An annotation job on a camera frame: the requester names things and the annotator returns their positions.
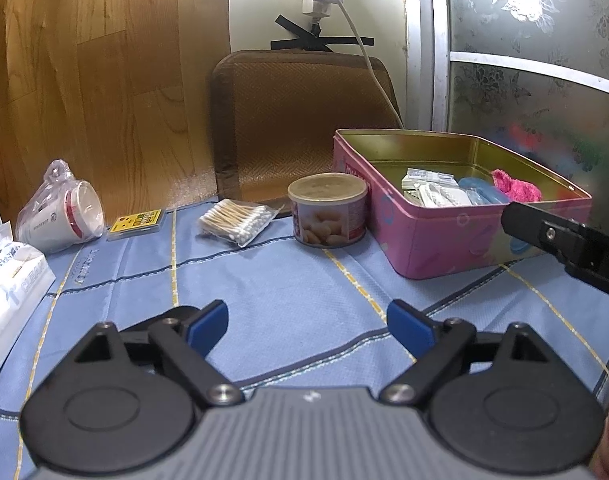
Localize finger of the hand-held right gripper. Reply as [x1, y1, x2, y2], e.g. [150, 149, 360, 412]
[501, 201, 593, 263]

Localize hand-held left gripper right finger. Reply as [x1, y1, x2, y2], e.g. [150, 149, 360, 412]
[379, 300, 550, 407]

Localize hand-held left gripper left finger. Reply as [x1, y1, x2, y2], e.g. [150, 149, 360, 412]
[69, 300, 245, 407]

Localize pink fuzzy sock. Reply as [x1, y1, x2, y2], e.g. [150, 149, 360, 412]
[491, 169, 543, 204]

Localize blue plastic case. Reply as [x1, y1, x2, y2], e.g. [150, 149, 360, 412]
[457, 176, 510, 206]

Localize pink tin box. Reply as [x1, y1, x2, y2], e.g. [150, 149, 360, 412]
[333, 129, 594, 281]

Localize bag of cotton swabs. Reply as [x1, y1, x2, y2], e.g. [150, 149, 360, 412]
[198, 198, 284, 248]

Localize white sachet packets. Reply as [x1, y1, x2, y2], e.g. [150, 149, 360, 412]
[402, 167, 473, 208]

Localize yellow card pack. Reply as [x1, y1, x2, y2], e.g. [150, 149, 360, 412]
[107, 208, 165, 240]

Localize blue tablecloth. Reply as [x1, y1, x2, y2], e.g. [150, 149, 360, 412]
[0, 200, 609, 480]

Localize round can with beige lid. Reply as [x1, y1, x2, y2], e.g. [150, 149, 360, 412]
[287, 172, 369, 248]

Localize plastic-wrapped white cup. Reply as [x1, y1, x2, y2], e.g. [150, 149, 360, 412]
[15, 159, 106, 256]

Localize frosted glass sliding door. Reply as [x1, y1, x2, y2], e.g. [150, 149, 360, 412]
[405, 0, 609, 201]

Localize white tissue pack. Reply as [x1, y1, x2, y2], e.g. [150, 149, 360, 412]
[0, 220, 56, 375]

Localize brown woven cushion mat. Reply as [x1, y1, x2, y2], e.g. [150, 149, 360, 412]
[207, 50, 404, 203]

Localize wooden board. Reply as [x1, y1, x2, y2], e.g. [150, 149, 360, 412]
[0, 0, 232, 241]

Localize crossed black tape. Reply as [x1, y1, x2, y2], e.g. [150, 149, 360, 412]
[270, 16, 375, 53]

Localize thin white cable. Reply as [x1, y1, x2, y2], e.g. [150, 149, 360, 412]
[332, 0, 403, 128]

